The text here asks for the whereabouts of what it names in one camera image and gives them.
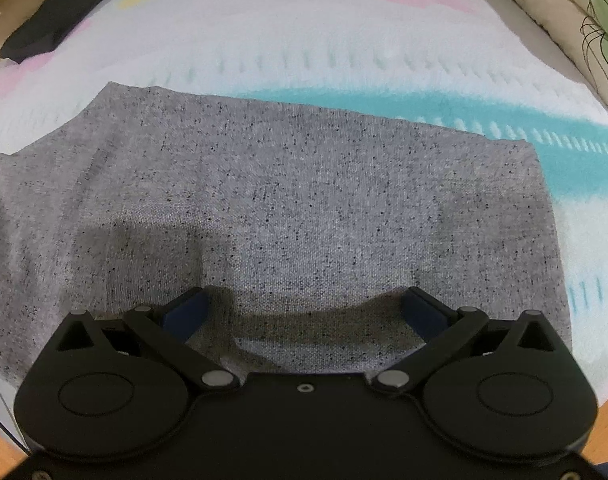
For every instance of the black folded cloth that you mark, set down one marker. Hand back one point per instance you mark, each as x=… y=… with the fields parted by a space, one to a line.
x=54 y=20

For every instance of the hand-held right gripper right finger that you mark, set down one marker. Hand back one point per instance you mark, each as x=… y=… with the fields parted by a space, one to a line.
x=422 y=311

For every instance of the grey speckled pants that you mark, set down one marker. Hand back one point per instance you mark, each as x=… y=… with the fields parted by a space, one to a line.
x=304 y=200

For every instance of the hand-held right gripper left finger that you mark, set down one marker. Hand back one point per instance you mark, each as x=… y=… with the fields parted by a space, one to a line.
x=190 y=311

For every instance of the floral printed blanket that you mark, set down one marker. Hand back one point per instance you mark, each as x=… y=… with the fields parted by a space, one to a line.
x=383 y=50

